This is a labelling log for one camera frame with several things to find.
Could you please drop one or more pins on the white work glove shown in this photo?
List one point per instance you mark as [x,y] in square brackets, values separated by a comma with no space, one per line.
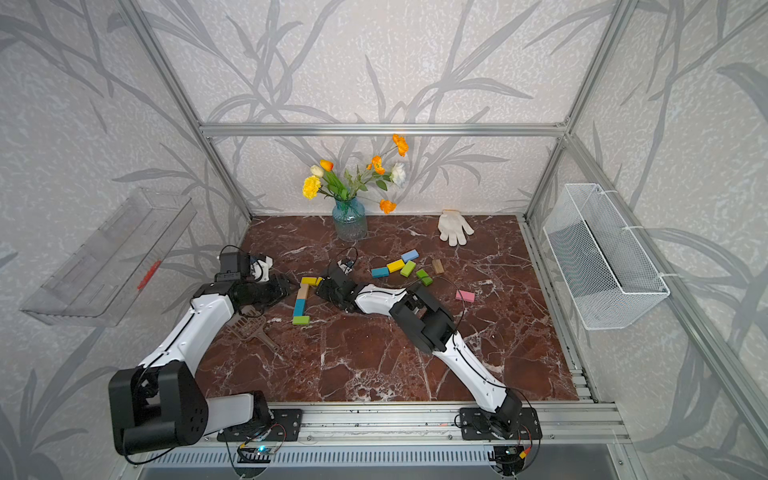
[453,228]

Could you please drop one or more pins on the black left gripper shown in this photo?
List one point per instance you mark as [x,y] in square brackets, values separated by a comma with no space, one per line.
[279,289]

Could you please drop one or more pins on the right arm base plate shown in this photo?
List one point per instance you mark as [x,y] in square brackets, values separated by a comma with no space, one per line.
[477,424]

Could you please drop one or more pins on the blue glass vase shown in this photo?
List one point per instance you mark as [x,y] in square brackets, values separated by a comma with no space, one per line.
[350,220]

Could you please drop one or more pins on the white wire mesh basket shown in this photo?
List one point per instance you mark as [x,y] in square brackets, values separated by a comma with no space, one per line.
[609,275]

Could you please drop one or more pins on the brown wooden block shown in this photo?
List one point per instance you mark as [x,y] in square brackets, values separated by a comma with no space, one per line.
[438,266]

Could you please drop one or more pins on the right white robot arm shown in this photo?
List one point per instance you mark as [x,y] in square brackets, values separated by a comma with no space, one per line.
[432,329]

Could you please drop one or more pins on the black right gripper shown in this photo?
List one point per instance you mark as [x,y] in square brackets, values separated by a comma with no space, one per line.
[320,293]

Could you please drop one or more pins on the pink block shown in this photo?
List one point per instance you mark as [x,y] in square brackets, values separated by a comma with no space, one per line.
[465,296]

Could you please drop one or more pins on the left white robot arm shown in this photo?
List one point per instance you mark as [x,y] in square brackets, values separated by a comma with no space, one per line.
[159,404]

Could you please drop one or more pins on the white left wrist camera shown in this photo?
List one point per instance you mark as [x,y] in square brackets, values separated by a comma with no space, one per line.
[260,267]

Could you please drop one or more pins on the small yellow block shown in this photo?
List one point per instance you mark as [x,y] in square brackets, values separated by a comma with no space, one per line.
[312,281]

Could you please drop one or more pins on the clear plastic wall shelf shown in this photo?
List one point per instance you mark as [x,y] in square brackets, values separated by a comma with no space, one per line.
[99,283]

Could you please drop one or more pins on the dark teal block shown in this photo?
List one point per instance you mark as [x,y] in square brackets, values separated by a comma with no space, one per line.
[380,272]

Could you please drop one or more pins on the light blue block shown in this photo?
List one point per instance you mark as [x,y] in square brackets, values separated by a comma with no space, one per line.
[410,256]

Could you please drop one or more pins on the right circuit board with connector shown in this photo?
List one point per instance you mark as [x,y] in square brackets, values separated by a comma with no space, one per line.
[509,461]

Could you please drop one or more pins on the left green-lit circuit board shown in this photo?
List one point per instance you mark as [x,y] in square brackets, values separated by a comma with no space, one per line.
[260,454]

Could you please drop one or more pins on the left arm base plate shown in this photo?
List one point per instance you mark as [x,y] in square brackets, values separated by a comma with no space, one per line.
[283,426]

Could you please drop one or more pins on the artificial flower bouquet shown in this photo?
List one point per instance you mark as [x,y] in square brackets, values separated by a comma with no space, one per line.
[344,187]

